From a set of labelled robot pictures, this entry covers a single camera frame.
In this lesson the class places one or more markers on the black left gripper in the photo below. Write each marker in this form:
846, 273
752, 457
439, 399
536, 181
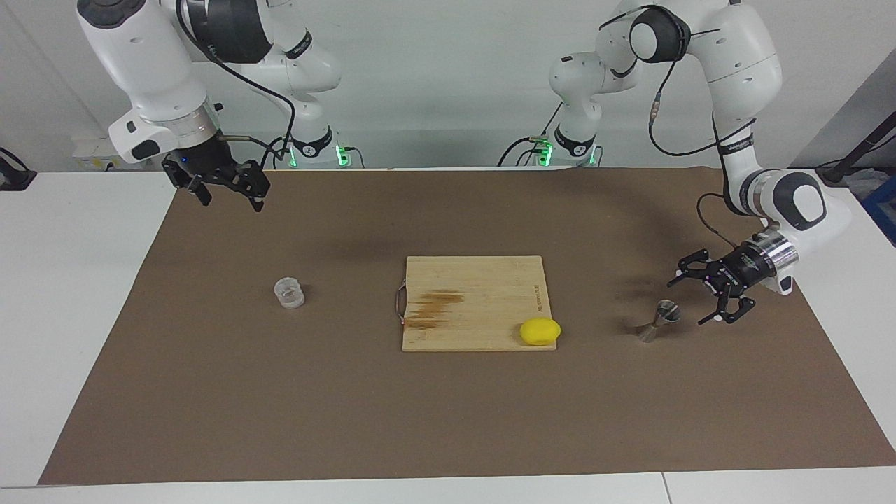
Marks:
735, 273

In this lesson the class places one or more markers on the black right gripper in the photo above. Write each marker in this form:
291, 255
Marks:
203, 159

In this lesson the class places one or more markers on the steel jigger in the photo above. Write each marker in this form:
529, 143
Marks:
668, 311

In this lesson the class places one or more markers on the clear plastic cup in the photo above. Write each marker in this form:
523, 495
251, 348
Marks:
288, 294

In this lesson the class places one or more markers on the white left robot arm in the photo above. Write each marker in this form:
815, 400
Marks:
742, 56

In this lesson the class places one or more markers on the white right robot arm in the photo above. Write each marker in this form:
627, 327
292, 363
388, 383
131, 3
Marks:
140, 56

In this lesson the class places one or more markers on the yellow lemon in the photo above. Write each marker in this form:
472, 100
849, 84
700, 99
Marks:
539, 332

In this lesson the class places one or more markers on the black stand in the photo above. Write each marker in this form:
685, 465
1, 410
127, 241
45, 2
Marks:
857, 150

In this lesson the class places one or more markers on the black clamp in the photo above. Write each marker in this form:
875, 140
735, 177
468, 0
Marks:
14, 175

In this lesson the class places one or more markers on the brown table mat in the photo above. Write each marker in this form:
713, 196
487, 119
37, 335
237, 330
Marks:
280, 406

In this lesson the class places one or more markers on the wooden cutting board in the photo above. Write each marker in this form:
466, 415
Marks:
476, 280

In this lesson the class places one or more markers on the white wall box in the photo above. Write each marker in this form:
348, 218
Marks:
91, 155

